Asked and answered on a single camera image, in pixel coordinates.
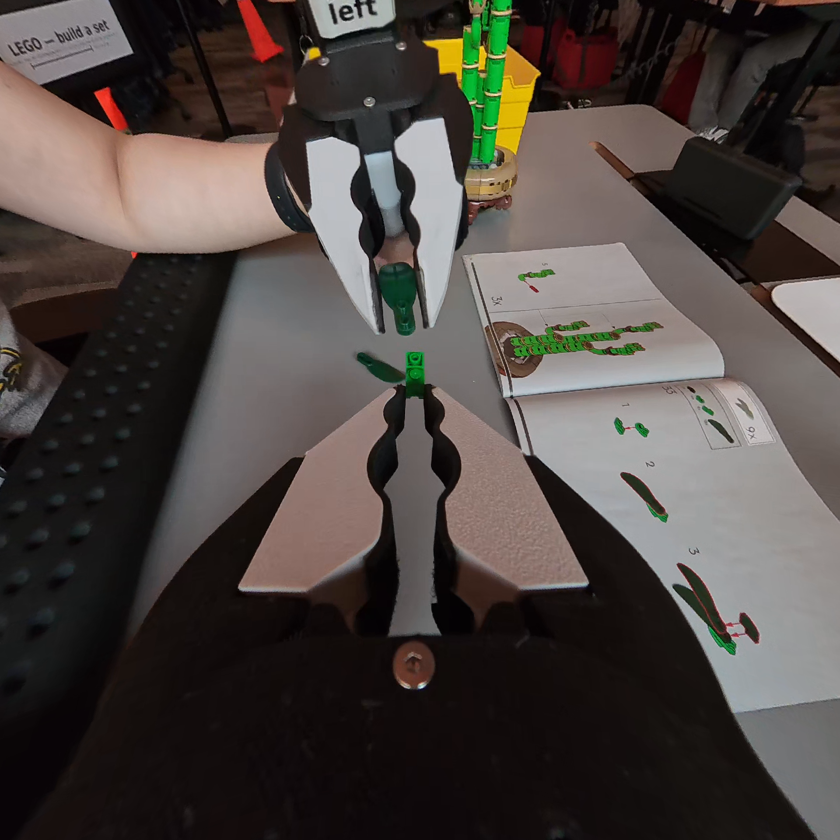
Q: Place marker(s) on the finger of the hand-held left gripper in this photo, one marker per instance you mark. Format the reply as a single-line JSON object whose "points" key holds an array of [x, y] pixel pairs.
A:
{"points": [[331, 197], [436, 190]]}

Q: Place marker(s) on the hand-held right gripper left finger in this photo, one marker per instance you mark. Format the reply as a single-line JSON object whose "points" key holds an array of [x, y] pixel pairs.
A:
{"points": [[308, 525]]}

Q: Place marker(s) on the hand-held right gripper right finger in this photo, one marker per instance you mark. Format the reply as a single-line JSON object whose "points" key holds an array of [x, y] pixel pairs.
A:
{"points": [[518, 525]]}

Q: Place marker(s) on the dark green lego leaf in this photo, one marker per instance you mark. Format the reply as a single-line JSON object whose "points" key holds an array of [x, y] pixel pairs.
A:
{"points": [[397, 282], [377, 367]]}

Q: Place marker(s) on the small bright green lego piece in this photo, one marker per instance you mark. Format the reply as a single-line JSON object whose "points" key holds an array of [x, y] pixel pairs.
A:
{"points": [[415, 377]]}

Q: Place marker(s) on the person's left forearm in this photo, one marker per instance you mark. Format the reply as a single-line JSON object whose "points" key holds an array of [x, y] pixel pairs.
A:
{"points": [[131, 190]]}

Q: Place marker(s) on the green lego bamboo model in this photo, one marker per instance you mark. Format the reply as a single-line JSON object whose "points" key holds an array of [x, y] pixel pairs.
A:
{"points": [[495, 85]]}

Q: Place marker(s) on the open lego instruction booklet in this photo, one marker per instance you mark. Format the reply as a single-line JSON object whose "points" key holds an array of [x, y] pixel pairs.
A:
{"points": [[623, 289]]}

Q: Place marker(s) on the black wristband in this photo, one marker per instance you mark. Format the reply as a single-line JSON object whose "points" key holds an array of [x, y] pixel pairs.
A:
{"points": [[279, 190]]}

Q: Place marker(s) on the yellow plastic bin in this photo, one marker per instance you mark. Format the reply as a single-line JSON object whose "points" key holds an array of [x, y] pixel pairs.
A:
{"points": [[518, 98]]}

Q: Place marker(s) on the red bag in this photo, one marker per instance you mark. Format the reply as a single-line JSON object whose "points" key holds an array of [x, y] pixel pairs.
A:
{"points": [[587, 62], [682, 88]]}

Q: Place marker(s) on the black perforated mat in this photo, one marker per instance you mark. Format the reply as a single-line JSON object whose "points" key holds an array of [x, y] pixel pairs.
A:
{"points": [[79, 426]]}

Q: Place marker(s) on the black box-shaped device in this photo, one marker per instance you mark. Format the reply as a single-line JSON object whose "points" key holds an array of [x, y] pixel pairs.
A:
{"points": [[728, 184]]}

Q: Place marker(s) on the white sign with black text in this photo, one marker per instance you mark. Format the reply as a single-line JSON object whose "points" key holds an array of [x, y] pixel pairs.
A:
{"points": [[65, 46]]}

